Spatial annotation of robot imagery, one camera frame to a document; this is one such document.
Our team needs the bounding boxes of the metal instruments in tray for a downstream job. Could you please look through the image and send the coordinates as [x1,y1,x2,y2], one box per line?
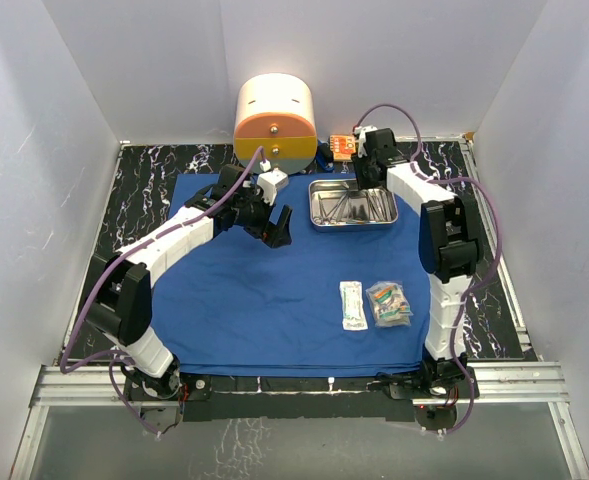
[310,189,398,228]

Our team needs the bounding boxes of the green clear supply packet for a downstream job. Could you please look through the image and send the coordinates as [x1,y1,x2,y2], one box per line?
[366,286,401,327]

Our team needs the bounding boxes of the long white green pouch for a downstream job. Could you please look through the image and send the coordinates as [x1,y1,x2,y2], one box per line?
[339,281,368,331]

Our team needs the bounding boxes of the white blue supply packet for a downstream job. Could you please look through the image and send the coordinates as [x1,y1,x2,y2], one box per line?
[366,281,413,324]

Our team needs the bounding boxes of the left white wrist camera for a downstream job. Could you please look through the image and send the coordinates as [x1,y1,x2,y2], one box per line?
[256,160,289,206]

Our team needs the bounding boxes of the aluminium frame rail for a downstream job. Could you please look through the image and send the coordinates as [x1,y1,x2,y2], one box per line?
[10,360,589,479]

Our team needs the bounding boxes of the steel instrument tray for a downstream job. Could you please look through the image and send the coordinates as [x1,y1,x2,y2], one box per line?
[308,179,399,232]

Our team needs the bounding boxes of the blue surgical cloth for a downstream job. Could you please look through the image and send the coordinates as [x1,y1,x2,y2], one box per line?
[152,175,430,377]

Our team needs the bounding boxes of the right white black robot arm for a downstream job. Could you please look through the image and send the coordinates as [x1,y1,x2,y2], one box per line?
[351,126,483,397]

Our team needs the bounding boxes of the round three-drawer storage box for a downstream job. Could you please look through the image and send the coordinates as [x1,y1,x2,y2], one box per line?
[233,73,318,175]

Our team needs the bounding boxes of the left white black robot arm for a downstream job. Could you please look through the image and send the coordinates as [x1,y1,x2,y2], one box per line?
[81,165,292,399]

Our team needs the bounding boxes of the blue black clip tool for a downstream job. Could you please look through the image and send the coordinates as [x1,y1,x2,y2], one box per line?
[315,142,334,172]

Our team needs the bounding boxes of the small orange spiral notebook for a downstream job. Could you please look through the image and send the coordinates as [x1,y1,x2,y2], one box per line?
[328,134,358,162]

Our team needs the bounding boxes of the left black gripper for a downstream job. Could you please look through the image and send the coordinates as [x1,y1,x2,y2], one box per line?
[233,186,291,249]

